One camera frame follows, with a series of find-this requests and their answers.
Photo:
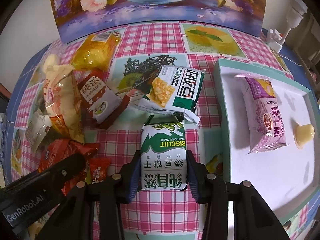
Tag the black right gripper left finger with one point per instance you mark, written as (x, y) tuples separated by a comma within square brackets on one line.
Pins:
[(73, 218)]

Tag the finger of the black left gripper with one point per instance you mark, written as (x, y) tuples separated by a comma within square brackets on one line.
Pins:
[(57, 169)]

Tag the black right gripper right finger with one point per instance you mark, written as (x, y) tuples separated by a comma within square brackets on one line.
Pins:
[(253, 218)]

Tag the red flower snack packet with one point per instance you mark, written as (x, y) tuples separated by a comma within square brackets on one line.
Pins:
[(63, 148)]

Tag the small red candy packet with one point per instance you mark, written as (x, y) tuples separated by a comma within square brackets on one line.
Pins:
[(98, 169)]

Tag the white snack packet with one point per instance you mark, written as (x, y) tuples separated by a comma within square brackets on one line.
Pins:
[(37, 128)]

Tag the beige swiss roll packet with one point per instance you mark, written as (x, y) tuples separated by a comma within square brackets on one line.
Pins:
[(63, 102)]

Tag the red white milk biscuit packet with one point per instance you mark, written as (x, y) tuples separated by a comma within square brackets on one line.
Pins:
[(100, 102)]

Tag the purple swiss roll packet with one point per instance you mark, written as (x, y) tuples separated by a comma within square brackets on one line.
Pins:
[(266, 127)]

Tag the yellow jelly cup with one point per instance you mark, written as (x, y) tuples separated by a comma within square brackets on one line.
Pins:
[(303, 134)]

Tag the green mung bean biscuit packet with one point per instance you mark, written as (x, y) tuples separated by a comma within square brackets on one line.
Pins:
[(163, 156)]

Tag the round pastry clear wrapper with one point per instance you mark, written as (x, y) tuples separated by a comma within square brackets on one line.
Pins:
[(51, 60)]

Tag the yellow clear cake packet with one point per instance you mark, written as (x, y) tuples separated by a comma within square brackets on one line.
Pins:
[(96, 51)]

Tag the white green cracker packet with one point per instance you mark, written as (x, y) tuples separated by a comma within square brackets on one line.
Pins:
[(175, 89)]

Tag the white teal-rimmed tray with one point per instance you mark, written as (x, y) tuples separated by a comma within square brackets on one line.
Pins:
[(287, 178)]

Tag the flower painting canvas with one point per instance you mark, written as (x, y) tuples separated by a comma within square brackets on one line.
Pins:
[(78, 18)]

